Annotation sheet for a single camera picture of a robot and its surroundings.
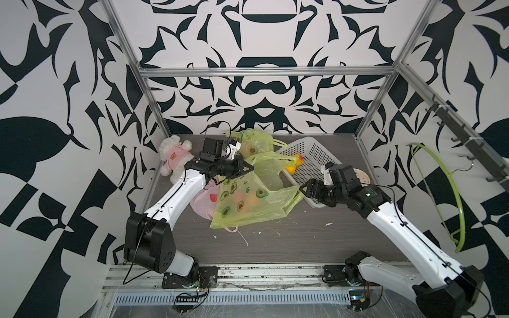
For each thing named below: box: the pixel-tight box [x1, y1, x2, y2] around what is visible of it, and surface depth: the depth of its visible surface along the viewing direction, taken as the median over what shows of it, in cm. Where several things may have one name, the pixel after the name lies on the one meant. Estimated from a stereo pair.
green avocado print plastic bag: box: [225, 127, 288, 158], surface depth 96 cm
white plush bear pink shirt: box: [158, 134, 195, 185], surface depth 104 cm
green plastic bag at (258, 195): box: [210, 151, 305, 228], surface depth 84 cm
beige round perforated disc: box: [352, 168, 371, 188], surface depth 102 cm
